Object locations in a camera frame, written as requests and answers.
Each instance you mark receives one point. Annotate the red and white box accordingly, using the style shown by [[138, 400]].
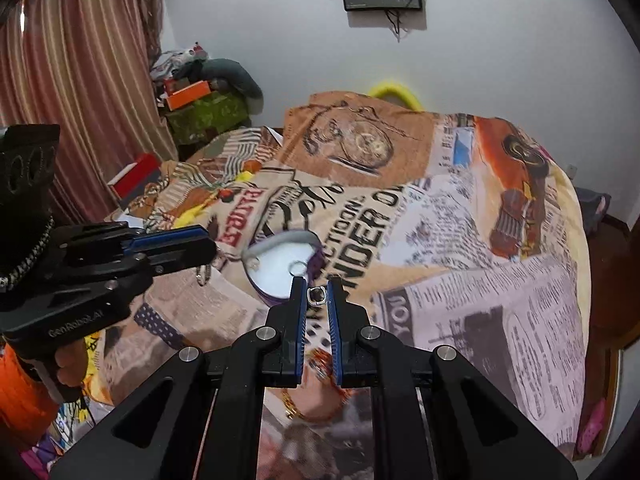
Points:
[[134, 176]]

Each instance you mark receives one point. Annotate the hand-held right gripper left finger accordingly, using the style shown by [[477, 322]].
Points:
[[299, 316]]

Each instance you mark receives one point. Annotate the striped pink curtain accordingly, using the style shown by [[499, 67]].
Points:
[[85, 85]]

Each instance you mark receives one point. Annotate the green patterned bag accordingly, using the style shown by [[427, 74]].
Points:
[[207, 117]]

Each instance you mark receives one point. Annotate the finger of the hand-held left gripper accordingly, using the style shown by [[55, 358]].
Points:
[[170, 237], [185, 256]]

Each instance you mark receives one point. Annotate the wooden bed frame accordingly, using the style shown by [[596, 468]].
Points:
[[607, 300]]

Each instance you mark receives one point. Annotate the dark grey cloth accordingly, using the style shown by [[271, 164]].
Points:
[[595, 210]]

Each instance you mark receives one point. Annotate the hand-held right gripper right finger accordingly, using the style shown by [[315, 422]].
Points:
[[333, 325]]

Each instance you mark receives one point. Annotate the heart-shaped purple jewelry box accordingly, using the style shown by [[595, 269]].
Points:
[[280, 265]]

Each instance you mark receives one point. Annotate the person's left hand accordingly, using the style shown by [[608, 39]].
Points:
[[72, 367]]

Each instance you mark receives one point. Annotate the newspaper printed blanket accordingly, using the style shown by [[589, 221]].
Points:
[[450, 260]]

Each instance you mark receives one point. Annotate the person's left forearm orange sleeve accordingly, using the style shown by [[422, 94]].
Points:
[[22, 400]]

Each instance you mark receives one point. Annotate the grey plush cloth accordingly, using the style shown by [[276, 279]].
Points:
[[235, 77]]

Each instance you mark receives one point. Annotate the orange box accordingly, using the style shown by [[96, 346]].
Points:
[[187, 95]]

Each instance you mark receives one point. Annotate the pink slipper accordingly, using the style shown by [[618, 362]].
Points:
[[592, 427]]

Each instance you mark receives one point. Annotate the yellow hoop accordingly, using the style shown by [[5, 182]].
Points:
[[397, 91]]

